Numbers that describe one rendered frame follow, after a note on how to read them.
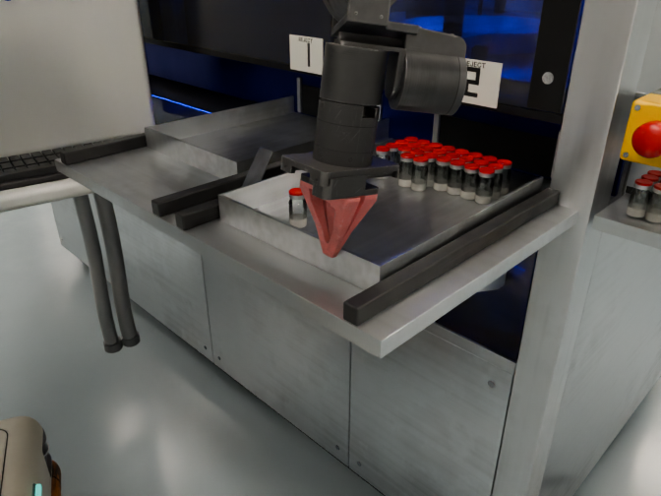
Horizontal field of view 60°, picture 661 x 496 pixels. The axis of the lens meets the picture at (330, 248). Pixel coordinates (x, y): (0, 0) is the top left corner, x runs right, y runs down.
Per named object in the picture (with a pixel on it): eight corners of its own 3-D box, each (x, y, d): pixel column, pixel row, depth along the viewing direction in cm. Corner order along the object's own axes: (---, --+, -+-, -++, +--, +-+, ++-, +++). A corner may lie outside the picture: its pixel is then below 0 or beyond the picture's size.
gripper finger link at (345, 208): (385, 259, 59) (399, 171, 56) (334, 272, 55) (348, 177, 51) (340, 237, 64) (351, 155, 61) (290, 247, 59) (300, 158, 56)
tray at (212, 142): (293, 112, 121) (292, 95, 119) (388, 137, 105) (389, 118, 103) (147, 147, 99) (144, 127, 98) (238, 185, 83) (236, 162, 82)
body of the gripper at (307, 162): (398, 183, 57) (411, 107, 54) (323, 193, 50) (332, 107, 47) (353, 166, 61) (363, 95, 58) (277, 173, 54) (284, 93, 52)
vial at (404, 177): (404, 181, 84) (406, 151, 82) (416, 185, 83) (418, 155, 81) (394, 185, 83) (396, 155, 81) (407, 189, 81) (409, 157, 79)
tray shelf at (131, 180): (277, 117, 125) (277, 108, 124) (600, 207, 81) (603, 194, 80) (56, 170, 95) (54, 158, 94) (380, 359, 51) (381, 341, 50)
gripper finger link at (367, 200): (369, 263, 58) (384, 173, 55) (316, 277, 53) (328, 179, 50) (324, 240, 62) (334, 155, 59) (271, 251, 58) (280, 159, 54)
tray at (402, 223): (390, 158, 94) (390, 137, 92) (539, 201, 78) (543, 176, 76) (220, 220, 72) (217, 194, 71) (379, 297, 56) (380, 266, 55)
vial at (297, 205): (298, 219, 72) (297, 188, 70) (311, 224, 71) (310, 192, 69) (285, 225, 71) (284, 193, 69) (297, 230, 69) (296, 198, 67)
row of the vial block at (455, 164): (390, 170, 88) (391, 141, 86) (494, 202, 77) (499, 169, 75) (381, 173, 87) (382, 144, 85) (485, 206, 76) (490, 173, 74)
